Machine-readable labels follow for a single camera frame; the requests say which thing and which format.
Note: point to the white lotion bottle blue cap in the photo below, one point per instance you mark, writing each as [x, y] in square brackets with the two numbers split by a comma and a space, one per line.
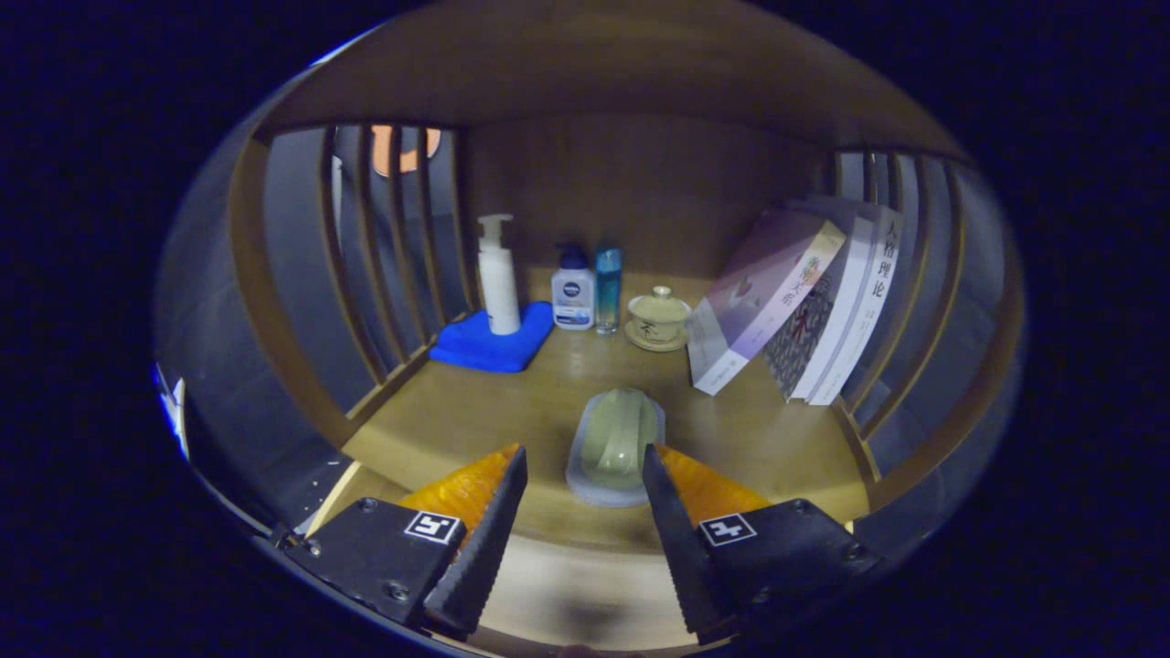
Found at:
[573, 297]

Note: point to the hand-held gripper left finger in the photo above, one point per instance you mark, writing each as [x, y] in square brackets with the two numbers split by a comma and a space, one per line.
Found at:
[475, 557]

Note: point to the patterned cover book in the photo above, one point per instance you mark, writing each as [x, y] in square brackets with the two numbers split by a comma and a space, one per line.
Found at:
[804, 338]

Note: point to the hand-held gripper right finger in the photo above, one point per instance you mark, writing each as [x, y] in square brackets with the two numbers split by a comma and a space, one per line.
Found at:
[695, 567]

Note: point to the folded blue cloth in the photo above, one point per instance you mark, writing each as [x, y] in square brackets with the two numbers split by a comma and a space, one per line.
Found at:
[475, 352]

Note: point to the ceramic lidded tea cup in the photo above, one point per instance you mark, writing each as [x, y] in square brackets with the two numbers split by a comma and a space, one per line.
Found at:
[658, 320]

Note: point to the green grey scrub brush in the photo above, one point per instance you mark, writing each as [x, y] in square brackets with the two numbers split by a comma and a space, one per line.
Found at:
[617, 439]

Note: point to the purple white book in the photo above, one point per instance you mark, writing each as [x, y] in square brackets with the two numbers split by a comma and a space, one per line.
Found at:
[759, 292]

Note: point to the wooden cabinet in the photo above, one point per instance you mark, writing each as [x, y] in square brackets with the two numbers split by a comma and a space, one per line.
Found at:
[640, 183]

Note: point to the white pump bottle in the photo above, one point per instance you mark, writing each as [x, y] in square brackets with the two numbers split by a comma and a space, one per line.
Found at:
[500, 283]

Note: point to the slim teal bottle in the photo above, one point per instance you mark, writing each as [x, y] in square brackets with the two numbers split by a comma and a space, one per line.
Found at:
[608, 292]

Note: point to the wooden countertop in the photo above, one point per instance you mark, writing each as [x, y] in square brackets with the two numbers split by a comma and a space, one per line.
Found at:
[512, 402]

